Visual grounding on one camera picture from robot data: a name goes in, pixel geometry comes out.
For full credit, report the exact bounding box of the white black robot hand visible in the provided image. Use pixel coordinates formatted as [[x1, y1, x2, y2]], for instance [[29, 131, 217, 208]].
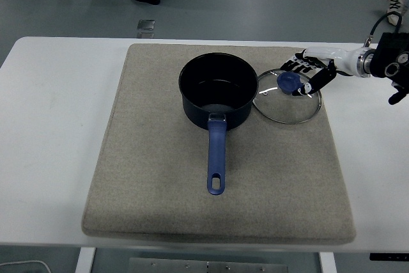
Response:
[[280, 46, 364, 98]]

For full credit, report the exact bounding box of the glass lid with blue knob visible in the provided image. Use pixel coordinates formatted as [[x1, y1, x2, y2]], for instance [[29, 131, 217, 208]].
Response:
[[252, 68, 323, 125]]

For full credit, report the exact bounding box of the dark blue saucepan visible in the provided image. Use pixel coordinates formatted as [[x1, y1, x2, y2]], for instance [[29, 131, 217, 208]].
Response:
[[178, 52, 259, 196]]

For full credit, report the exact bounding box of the square metal floor plate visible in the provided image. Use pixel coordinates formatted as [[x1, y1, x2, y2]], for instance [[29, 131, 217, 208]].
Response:
[[137, 19, 156, 32]]

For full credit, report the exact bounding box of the white table leg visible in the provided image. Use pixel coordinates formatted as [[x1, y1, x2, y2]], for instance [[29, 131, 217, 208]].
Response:
[[75, 247, 96, 273], [318, 251, 336, 273]]

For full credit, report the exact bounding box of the black control panel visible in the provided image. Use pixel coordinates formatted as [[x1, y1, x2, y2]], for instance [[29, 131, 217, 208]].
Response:
[[369, 253, 409, 261]]

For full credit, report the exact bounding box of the beige fabric mat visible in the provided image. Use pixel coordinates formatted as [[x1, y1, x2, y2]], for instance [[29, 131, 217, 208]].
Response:
[[81, 43, 357, 244]]

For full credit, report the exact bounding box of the white cable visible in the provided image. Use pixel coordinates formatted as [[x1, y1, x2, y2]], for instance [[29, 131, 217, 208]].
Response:
[[0, 259, 52, 273]]

